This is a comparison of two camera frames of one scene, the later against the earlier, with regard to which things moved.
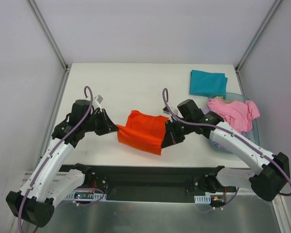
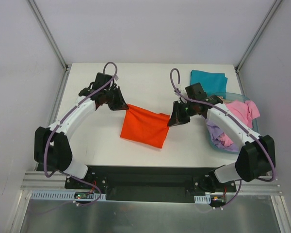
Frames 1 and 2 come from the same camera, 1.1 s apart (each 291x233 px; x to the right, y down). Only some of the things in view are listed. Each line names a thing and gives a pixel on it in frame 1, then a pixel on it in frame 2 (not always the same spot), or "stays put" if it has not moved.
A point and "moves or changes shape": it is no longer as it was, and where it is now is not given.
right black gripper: (177, 132) → (180, 112)
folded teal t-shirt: (212, 84) stays put
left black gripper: (102, 124) → (116, 98)
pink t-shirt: (239, 114) stays put
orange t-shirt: (143, 132) moves or changes shape
